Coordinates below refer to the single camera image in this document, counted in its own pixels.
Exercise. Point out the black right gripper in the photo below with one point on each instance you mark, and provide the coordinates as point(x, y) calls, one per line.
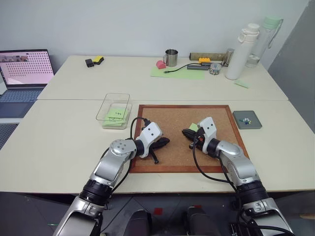
point(198, 142)

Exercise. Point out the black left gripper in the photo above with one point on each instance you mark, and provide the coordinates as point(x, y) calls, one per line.
point(153, 146)

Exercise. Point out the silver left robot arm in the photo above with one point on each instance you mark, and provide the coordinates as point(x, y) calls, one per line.
point(110, 167)

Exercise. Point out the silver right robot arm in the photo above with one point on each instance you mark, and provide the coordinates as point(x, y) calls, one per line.
point(236, 162)

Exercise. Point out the small green sticky note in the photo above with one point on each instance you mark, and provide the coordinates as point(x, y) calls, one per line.
point(193, 127)

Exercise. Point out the plain green sticky note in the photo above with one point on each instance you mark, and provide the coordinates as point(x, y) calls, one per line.
point(112, 123)

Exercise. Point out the green note with writing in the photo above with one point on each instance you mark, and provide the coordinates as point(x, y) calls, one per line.
point(116, 113)

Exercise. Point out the grey square tray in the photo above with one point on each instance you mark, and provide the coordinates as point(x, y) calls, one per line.
point(248, 115)

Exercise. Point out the clear plastic box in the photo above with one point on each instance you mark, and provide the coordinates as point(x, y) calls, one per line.
point(115, 100)

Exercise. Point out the clear jar of pushpins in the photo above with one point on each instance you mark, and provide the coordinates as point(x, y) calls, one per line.
point(214, 69)

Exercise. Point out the green sticky note pad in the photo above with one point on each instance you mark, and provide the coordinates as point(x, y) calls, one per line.
point(241, 83)

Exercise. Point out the small black box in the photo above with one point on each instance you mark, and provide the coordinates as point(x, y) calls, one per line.
point(89, 63)

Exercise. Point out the wood framed cork board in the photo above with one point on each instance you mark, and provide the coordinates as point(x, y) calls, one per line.
point(177, 157)

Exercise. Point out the large green paper sheet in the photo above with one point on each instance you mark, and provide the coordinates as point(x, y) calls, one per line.
point(187, 75)

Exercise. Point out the red floor marker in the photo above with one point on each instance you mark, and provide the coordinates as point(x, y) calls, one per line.
point(158, 211)

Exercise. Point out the grey usb hub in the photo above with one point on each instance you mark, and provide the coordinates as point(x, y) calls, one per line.
point(197, 67)

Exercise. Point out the pink plastic object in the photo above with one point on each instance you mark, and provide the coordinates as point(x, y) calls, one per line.
point(161, 65)

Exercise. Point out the yellow toy brick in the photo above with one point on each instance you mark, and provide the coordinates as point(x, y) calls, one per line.
point(204, 60)

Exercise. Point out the dark rounded shape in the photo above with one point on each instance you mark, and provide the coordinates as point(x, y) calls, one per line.
point(195, 221)
point(140, 223)

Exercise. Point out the metal mug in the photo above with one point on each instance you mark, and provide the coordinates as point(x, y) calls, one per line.
point(171, 58)

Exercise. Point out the long brown bar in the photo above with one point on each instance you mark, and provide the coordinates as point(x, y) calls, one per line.
point(209, 55)

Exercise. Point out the white water bottle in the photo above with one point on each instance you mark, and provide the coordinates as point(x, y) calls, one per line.
point(240, 56)

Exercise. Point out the yellow and black sponge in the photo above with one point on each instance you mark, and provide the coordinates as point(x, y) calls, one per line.
point(98, 60)

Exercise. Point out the clear bottle with green lid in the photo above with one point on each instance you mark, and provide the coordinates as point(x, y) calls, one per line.
point(264, 39)

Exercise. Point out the grey perforated panel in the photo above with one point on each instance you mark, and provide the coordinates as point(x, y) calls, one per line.
point(6, 135)

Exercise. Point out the open laptop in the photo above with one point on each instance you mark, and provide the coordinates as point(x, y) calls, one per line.
point(24, 66)

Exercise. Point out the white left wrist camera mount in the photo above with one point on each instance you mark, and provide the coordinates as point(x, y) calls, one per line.
point(150, 132)

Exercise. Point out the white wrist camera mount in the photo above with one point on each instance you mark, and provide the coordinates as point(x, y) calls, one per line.
point(208, 129)
point(150, 132)

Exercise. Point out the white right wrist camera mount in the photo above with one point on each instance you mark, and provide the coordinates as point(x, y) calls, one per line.
point(208, 129)

